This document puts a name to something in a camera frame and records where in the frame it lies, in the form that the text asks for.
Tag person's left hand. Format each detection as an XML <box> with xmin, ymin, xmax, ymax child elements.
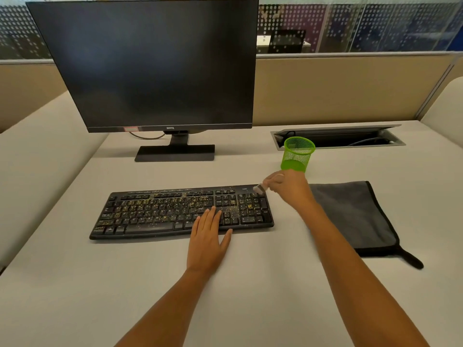
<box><xmin>186</xmin><ymin>206</ymin><xmax>233</xmax><ymax>274</ymax></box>

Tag person's right hand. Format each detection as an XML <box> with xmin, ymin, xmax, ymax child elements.
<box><xmin>263</xmin><ymin>170</ymin><xmax>318</xmax><ymax>214</ymax></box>

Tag black dusty keyboard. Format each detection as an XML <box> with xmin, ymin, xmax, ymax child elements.
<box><xmin>89</xmin><ymin>184</ymin><xmax>275</xmax><ymax>240</ymax></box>

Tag person's right forearm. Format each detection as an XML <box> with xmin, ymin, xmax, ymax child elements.
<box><xmin>297</xmin><ymin>201</ymin><xmax>431</xmax><ymax>347</ymax></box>

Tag person's left forearm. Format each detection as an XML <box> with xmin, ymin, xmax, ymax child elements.
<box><xmin>115</xmin><ymin>267</ymin><xmax>218</xmax><ymax>347</ymax></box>

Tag green mesh pen cup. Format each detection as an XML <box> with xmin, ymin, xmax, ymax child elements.
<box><xmin>281</xmin><ymin>136</ymin><xmax>316</xmax><ymax>173</ymax></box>

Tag grey microfibre cloth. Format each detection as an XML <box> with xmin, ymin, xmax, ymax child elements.
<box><xmin>308</xmin><ymin>181</ymin><xmax>424</xmax><ymax>270</ymax></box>

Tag beige desk divider panel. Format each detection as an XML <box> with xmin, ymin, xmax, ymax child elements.
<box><xmin>0</xmin><ymin>51</ymin><xmax>463</xmax><ymax>135</ymax></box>

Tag small dark monitor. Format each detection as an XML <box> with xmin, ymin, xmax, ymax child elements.
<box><xmin>267</xmin><ymin>29</ymin><xmax>306</xmax><ymax>54</ymax></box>

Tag black computer monitor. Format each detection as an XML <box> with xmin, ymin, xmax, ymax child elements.
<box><xmin>26</xmin><ymin>0</ymin><xmax>259</xmax><ymax>163</ymax></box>

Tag dotted glass partition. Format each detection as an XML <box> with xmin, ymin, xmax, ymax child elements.
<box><xmin>0</xmin><ymin>0</ymin><xmax>463</xmax><ymax>61</ymax></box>

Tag metal desk cable box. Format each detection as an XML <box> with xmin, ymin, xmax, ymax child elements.
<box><xmin>271</xmin><ymin>124</ymin><xmax>406</xmax><ymax>151</ymax></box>

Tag black cable in cable box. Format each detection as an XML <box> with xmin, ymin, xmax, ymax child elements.
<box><xmin>347</xmin><ymin>137</ymin><xmax>392</xmax><ymax>147</ymax></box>

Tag black monitor cable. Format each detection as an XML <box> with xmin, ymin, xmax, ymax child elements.
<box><xmin>128</xmin><ymin>131</ymin><xmax>168</xmax><ymax>140</ymax></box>

